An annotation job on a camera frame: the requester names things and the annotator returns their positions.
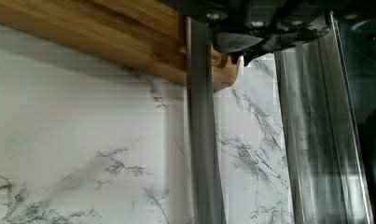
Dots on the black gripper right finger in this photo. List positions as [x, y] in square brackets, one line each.
[279, 42]

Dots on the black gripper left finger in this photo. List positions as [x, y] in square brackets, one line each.
[238, 41]

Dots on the bamboo cutting board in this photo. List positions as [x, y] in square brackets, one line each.
[145, 35]

